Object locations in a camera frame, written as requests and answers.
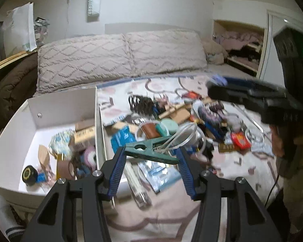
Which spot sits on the black hair claw clip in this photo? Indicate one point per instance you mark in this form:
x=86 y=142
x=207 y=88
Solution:
x=141 y=104

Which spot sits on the pink crochet coaster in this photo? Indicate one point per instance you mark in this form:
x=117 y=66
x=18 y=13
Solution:
x=90 y=156

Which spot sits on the tan carton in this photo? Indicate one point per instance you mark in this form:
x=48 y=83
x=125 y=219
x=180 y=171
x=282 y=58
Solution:
x=85 y=134

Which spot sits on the wooden strip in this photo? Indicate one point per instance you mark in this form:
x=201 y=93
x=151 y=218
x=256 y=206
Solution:
x=178 y=112

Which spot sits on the red snack packet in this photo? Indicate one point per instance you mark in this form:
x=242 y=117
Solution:
x=240 y=140

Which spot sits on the blue and clear packet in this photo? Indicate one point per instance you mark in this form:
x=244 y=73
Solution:
x=159 y=176

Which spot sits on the mint green round container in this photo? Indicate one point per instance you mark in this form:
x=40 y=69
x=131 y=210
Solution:
x=166 y=127

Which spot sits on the brown leather cup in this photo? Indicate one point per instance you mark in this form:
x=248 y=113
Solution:
x=149 y=131

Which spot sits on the white louvered door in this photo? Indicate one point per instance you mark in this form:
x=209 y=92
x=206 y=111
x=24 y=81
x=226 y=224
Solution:
x=270 y=45

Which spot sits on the clear bottle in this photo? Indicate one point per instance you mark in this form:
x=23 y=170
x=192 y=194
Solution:
x=137 y=186

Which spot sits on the clear gift bag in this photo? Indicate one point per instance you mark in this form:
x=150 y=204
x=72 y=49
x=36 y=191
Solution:
x=41 y=30

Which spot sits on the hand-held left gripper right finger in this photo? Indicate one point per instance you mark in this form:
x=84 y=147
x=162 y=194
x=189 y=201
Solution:
x=185 y=172

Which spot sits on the white storage box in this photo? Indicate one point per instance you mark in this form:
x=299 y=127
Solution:
x=65 y=108

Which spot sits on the green plastic clamp clip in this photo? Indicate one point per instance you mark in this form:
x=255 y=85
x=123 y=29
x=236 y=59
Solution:
x=146 y=148

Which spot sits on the wooden shelf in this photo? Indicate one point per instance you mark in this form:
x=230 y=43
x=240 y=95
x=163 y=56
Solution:
x=7 y=60

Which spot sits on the person's socked foot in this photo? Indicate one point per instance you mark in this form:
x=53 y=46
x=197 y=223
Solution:
x=7 y=216

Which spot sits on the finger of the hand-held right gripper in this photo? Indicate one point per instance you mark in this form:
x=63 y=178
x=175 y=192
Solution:
x=238 y=80
x=224 y=92

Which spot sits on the grey headboard panel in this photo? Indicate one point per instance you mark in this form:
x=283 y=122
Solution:
x=151 y=28

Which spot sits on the blue tissue packet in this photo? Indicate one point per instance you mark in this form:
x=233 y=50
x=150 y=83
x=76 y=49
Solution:
x=122 y=138

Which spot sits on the pink clothes pile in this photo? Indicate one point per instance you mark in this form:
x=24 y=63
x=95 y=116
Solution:
x=237 y=37

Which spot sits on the black round tin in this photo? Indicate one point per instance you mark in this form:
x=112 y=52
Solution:
x=29 y=175

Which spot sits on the purple crochet piece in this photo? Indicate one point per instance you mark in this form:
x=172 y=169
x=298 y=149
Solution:
x=209 y=117

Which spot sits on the chrome rod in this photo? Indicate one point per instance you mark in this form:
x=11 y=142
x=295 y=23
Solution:
x=252 y=121

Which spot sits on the wooden spoon-shaped piece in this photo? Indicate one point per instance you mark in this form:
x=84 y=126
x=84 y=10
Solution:
x=43 y=155

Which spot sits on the small cardboard box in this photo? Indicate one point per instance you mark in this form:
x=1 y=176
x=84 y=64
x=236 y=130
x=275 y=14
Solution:
x=84 y=124

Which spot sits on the large white paper bag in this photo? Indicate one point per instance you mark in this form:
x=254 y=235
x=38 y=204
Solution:
x=17 y=27

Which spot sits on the brown tape roll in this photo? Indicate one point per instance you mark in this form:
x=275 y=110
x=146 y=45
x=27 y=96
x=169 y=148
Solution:
x=64 y=170

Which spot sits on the person's right forearm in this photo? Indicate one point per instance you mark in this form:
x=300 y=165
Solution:
x=300 y=194

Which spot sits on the brown blanket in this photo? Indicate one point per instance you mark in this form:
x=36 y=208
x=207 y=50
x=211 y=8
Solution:
x=12 y=90

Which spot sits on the dark red booklet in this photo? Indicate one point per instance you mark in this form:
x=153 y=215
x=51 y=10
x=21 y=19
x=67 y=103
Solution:
x=193 y=95

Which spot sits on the narrow hanging paper bag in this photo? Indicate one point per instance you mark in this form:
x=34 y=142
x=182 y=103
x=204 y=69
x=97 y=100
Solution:
x=93 y=5

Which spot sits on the beige textured pillow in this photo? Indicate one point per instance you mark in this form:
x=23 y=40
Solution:
x=166 y=53
x=83 y=60

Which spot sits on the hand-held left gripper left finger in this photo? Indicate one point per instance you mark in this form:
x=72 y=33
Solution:
x=117 y=172

